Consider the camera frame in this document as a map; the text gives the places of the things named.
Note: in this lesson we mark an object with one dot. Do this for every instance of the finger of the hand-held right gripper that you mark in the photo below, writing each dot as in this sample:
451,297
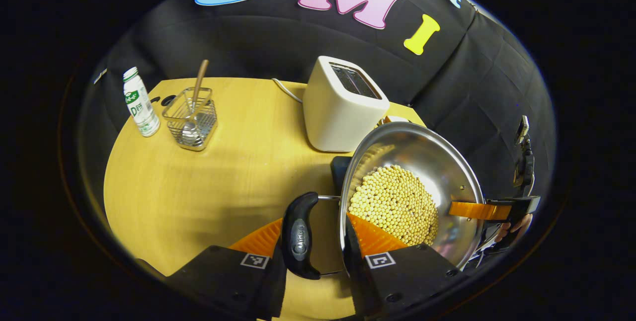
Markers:
487,209

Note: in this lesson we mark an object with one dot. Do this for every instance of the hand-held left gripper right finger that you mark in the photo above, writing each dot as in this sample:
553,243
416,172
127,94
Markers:
407,276

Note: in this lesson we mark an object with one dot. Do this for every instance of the silver cloth clip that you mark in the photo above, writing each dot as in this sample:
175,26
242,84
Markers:
100,76

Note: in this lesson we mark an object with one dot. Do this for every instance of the black backdrop cloth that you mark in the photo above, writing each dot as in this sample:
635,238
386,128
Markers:
447,92

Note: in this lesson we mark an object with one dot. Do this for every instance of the pile of yellow soybeans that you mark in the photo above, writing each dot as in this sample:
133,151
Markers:
392,201

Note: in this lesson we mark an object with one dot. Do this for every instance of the black induction cooktop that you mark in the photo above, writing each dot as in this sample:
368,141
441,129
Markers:
340,172

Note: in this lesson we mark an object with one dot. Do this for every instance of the white green-label drink bottle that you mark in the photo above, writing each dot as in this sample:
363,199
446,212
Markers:
141,110

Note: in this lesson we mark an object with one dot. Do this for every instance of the white toaster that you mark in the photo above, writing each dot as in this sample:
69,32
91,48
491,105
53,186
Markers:
338,117

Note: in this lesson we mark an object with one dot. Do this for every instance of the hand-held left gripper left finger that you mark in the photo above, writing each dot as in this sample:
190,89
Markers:
223,276

